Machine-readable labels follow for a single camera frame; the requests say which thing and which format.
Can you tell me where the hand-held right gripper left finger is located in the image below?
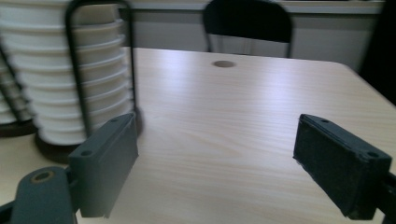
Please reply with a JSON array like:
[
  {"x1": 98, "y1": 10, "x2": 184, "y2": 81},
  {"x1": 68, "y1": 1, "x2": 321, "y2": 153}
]
[{"x1": 67, "y1": 112, "x2": 139, "y2": 219}]

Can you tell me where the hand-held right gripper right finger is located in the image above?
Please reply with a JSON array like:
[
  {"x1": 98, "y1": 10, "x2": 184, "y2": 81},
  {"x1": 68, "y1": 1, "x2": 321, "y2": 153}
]
[{"x1": 292, "y1": 113, "x2": 392, "y2": 220}]

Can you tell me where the stack of white paper cups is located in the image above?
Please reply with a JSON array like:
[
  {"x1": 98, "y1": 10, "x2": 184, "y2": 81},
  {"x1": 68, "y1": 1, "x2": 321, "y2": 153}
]
[
  {"x1": 0, "y1": 0, "x2": 134, "y2": 147},
  {"x1": 0, "y1": 60, "x2": 32, "y2": 125}
]

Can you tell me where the black wire cup rack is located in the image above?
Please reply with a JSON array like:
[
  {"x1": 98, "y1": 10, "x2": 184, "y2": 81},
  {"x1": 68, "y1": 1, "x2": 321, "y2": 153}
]
[{"x1": 0, "y1": 0, "x2": 145, "y2": 165}]

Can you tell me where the dark curtain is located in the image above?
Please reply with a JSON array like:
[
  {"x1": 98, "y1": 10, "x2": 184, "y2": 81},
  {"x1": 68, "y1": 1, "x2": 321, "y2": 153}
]
[{"x1": 359, "y1": 0, "x2": 396, "y2": 106}]

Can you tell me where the black chair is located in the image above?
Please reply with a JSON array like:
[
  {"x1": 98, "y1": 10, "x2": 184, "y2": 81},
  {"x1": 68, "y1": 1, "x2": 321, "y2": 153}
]
[{"x1": 203, "y1": 0, "x2": 294, "y2": 59}]

